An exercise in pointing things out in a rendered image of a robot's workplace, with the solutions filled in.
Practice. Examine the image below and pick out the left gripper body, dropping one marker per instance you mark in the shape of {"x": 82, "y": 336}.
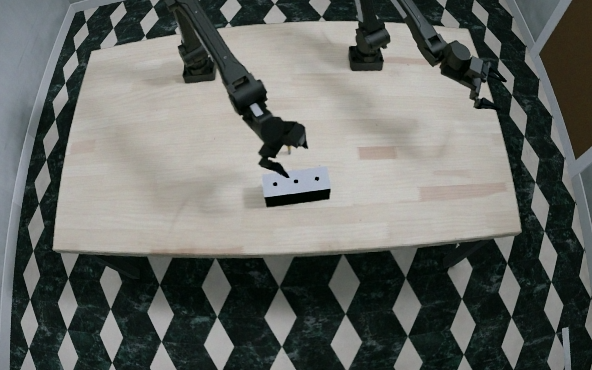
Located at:
{"x": 474, "y": 94}

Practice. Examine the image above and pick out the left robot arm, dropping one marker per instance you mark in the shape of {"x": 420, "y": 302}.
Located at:
{"x": 372, "y": 35}

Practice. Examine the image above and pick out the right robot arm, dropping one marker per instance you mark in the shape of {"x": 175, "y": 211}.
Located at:
{"x": 273, "y": 129}

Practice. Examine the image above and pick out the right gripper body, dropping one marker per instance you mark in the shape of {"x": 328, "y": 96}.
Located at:
{"x": 266, "y": 152}

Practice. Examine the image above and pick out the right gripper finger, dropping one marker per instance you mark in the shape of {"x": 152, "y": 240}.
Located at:
{"x": 305, "y": 145}
{"x": 278, "y": 167}

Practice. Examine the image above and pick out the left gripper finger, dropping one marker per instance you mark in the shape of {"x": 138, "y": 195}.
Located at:
{"x": 492, "y": 75}
{"x": 489, "y": 105}

